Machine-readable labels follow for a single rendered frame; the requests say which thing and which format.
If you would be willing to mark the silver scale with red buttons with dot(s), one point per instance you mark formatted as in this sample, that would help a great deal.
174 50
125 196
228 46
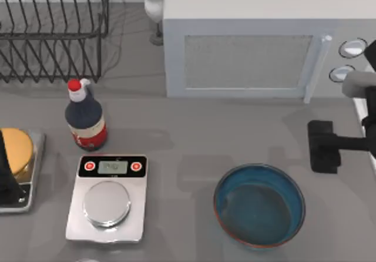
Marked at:
108 203

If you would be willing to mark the microwave door with window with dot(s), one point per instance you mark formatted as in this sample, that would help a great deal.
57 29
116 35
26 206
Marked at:
246 62

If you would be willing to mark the silver scale with golden plate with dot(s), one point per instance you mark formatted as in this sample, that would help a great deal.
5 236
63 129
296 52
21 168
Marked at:
20 150

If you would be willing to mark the blue bowl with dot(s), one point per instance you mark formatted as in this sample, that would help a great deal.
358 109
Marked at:
258 209

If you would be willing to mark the pale microwave oven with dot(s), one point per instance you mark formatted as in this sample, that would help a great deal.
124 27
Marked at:
235 3

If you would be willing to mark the dark bottle with red cap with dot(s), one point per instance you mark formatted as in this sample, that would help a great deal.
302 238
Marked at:
85 121

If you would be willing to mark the white goblet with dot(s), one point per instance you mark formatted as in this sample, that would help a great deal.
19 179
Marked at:
153 8

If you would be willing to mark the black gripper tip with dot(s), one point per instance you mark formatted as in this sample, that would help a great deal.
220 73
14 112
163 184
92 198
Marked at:
6 174

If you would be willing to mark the round silver microwave knob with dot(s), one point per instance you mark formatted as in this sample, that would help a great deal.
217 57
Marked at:
340 73
352 48

